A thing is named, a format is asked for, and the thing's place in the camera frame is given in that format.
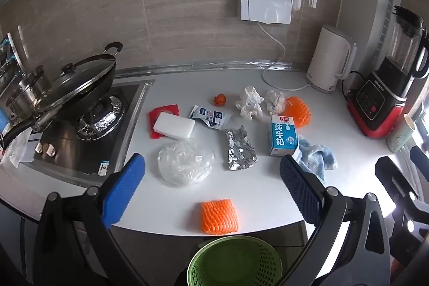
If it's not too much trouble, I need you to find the light blue towel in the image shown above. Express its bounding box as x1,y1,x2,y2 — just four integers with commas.
291,135,338,184

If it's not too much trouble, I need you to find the stainless steel pot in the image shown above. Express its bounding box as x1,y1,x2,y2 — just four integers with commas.
7,66,52,116

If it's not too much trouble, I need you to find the white pipe casing with vent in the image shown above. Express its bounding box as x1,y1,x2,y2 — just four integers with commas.
355,0,403,79

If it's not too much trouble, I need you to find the white electric kettle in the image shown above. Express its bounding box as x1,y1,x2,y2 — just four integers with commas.
306,25,357,94

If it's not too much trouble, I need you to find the red packet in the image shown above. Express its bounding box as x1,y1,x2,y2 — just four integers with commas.
149,104,180,140

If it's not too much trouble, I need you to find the white foam block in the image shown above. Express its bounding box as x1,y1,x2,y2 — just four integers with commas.
153,112,195,140

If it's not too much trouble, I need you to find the blue and white sachet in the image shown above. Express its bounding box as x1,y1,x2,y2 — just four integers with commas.
188,105,232,130

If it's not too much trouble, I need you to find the foil piece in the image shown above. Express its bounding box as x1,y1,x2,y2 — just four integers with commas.
224,125,258,172

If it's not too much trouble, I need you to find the black wok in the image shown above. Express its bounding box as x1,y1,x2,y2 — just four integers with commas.
0,42,123,153

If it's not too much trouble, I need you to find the orange spiky fruit net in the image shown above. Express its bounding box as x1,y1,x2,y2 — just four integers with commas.
284,96,312,128

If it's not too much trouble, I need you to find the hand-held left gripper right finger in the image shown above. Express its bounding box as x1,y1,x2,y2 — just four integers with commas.
278,155,393,286

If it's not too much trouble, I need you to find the black power cable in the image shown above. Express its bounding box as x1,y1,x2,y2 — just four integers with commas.
342,70,366,99

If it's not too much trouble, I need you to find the blue and white milk carton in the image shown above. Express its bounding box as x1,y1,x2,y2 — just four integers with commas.
269,114,299,157

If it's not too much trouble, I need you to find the white wall box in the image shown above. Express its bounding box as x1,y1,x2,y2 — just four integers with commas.
238,0,292,26

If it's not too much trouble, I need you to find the seasoning rack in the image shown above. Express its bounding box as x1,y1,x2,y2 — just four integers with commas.
0,35,21,79

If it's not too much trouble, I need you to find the pale green cup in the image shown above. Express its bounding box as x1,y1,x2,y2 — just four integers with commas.
386,113,418,153

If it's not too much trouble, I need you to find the white power cable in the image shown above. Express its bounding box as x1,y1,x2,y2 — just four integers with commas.
256,0,314,93

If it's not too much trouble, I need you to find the red and black blender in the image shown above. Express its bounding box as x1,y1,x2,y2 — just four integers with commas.
347,5,429,139

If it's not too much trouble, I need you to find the white plastic bag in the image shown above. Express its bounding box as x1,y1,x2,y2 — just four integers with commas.
3,130,32,168

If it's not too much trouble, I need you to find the foil burner liner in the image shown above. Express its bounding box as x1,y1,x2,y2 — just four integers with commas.
75,95,126,141

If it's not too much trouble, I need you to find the white tissue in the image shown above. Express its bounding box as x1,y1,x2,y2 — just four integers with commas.
235,86,265,121
265,89,288,116

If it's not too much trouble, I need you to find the clear plastic wrap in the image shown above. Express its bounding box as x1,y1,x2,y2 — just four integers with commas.
157,139,215,187

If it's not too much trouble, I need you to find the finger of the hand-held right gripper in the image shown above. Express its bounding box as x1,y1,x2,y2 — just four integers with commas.
409,145,429,170
375,157,416,204

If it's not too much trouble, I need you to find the green plastic basket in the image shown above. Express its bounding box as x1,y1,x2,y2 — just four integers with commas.
187,235,283,286

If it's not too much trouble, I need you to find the clear wall sealing strip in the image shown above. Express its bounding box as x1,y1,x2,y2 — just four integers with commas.
114,60,292,79

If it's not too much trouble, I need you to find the steel gas stove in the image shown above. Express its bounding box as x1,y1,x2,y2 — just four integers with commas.
20,80,156,186

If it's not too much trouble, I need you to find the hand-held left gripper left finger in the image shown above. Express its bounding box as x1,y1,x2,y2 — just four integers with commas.
32,153,148,286

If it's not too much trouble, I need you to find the kitchen base cabinet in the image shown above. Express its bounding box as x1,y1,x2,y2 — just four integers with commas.
110,222,309,260

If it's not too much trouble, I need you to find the glass wok lid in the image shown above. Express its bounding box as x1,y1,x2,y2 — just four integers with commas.
34,58,117,113

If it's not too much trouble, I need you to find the orange foam net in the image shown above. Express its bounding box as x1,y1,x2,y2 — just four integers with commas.
200,198,239,235

